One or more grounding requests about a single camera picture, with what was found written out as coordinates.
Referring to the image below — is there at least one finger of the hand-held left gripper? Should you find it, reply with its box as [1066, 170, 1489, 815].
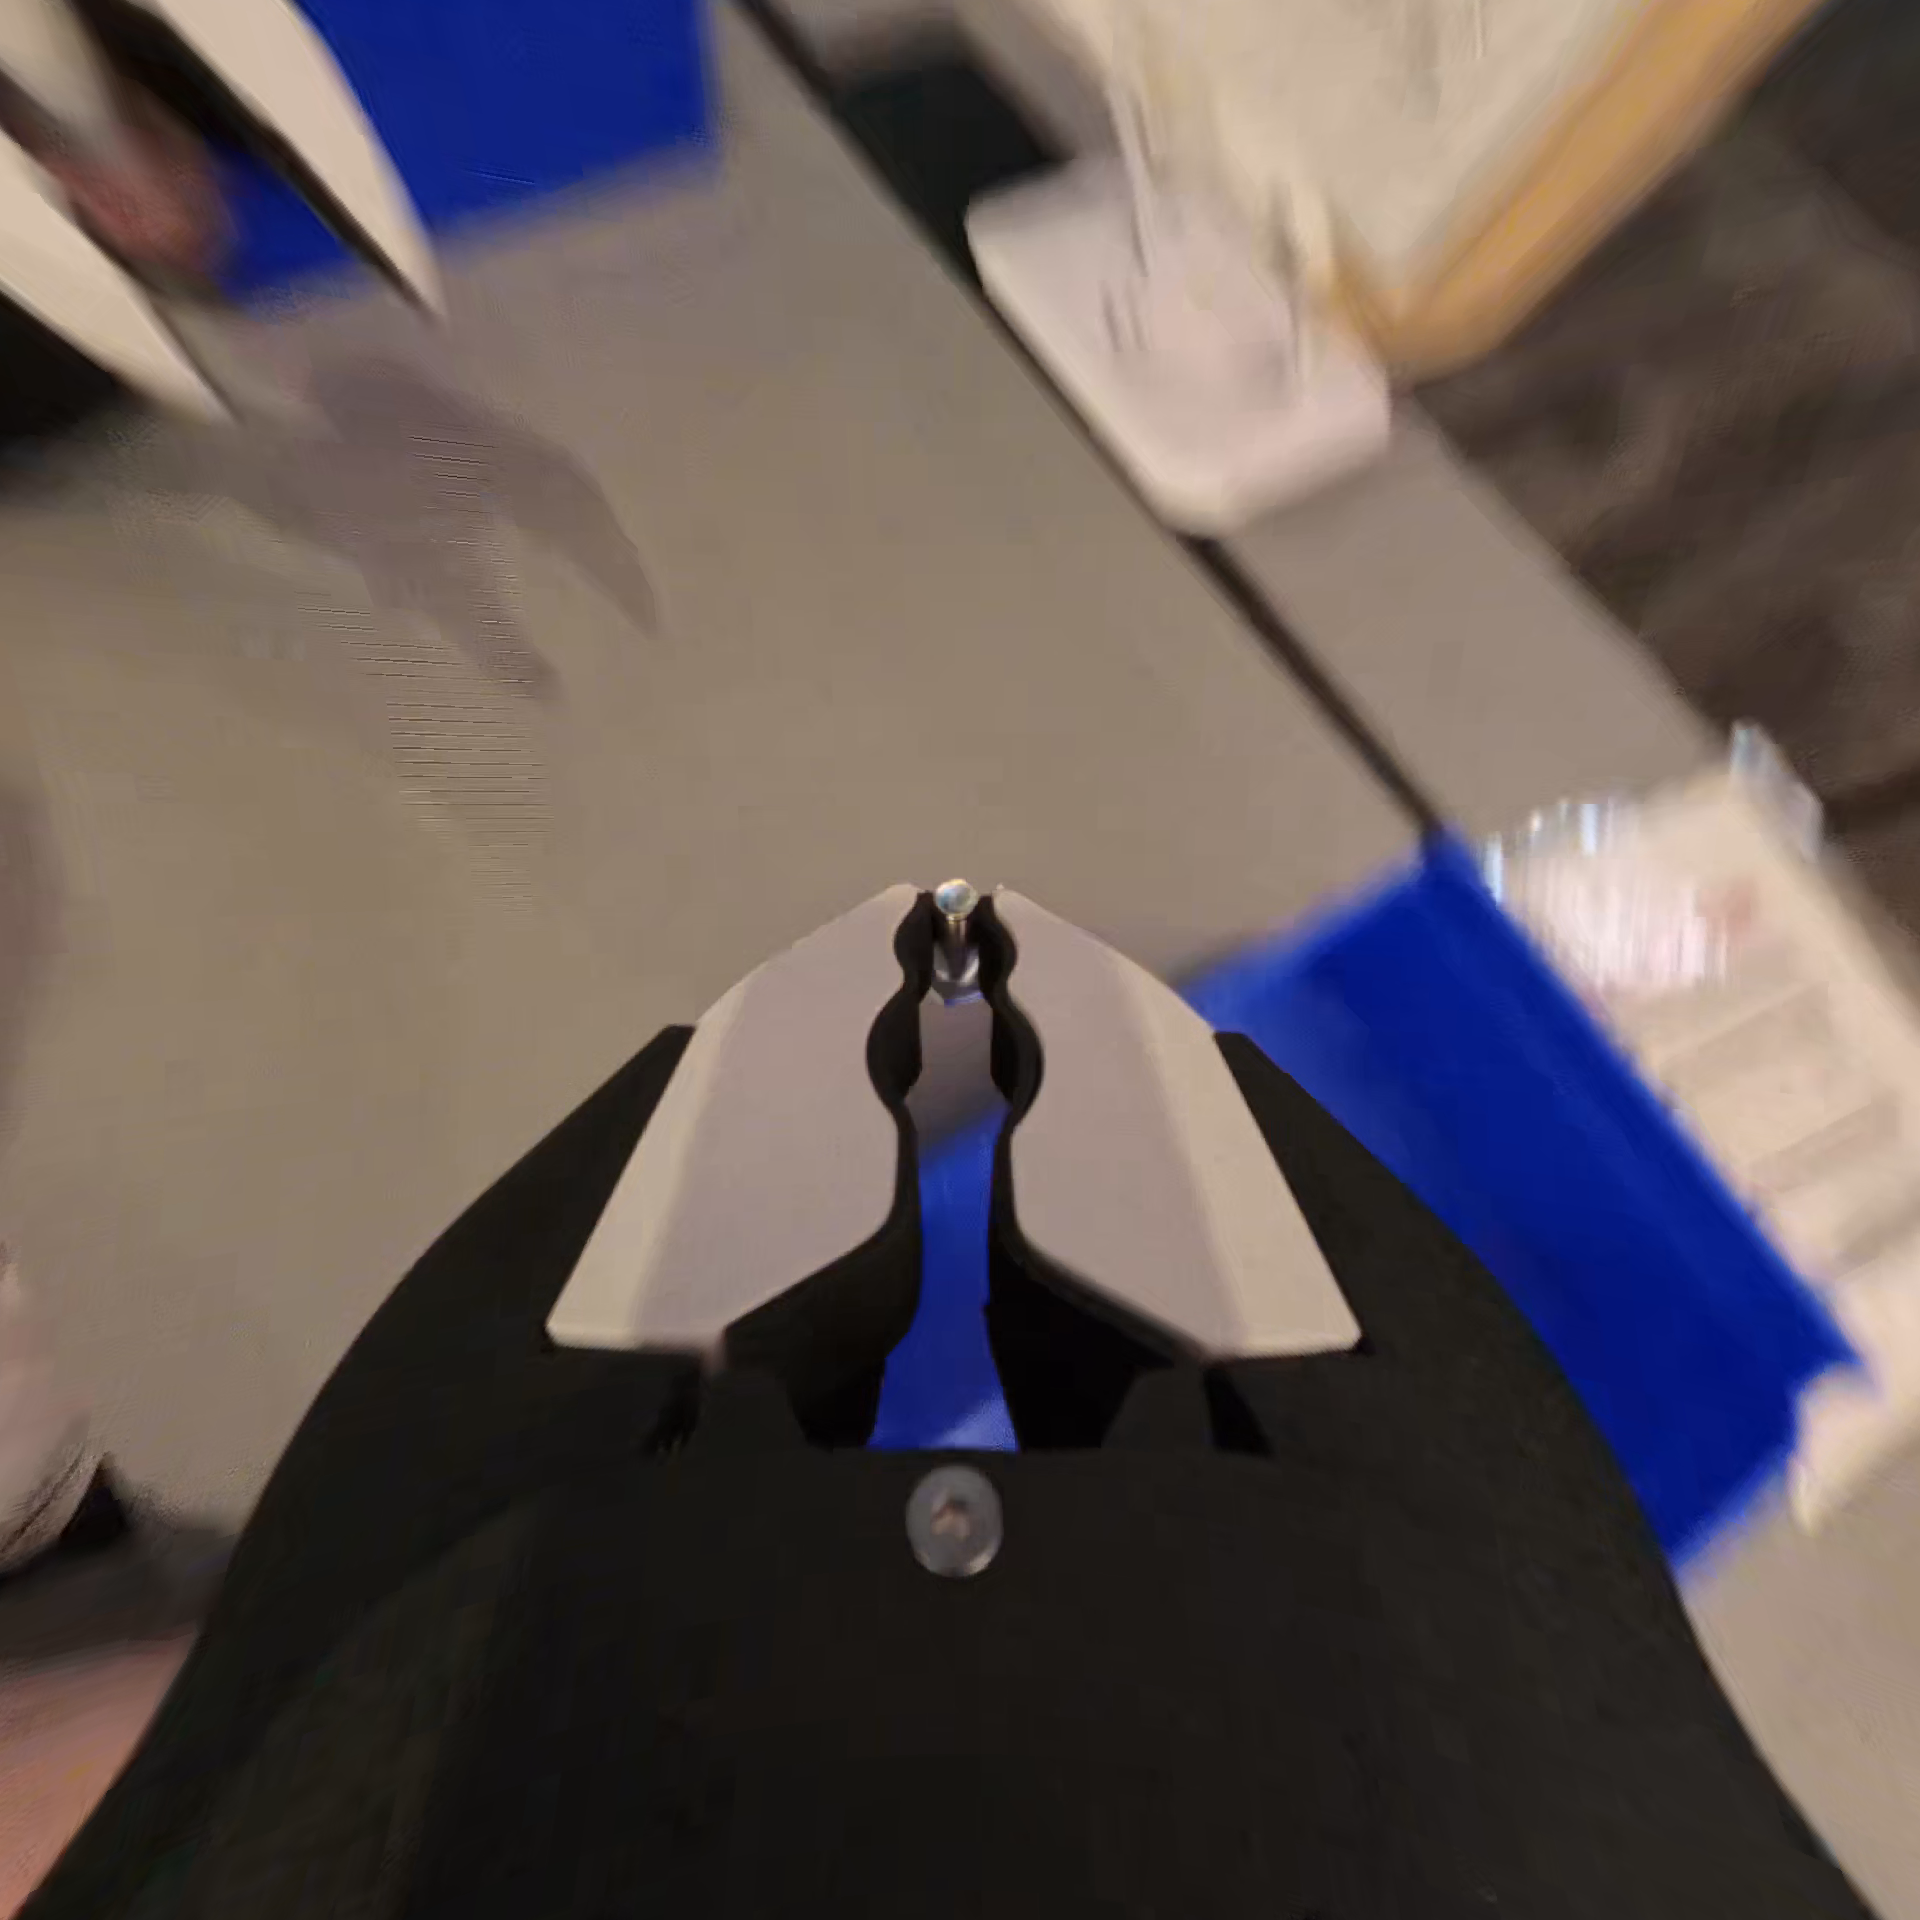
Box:
[0, 135, 234, 426]
[135, 0, 448, 321]

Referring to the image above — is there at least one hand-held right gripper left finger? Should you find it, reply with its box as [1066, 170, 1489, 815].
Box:
[545, 884, 928, 1370]

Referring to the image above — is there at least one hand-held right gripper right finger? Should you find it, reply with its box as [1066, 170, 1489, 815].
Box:
[983, 884, 1364, 1366]

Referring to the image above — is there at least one blue plastic bin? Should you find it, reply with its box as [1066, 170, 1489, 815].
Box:
[871, 838, 1863, 1567]
[211, 0, 723, 308]

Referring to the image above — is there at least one person's right forearm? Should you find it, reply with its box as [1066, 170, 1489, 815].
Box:
[0, 1634, 197, 1906]

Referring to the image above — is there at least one printed paper sheet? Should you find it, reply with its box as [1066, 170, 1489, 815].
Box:
[1477, 726, 1920, 1518]

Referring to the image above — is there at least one white document stand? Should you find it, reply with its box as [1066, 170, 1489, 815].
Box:
[968, 158, 1395, 535]

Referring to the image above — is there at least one printed instruction sheet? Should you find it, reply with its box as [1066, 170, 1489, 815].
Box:
[1049, 0, 1637, 289]

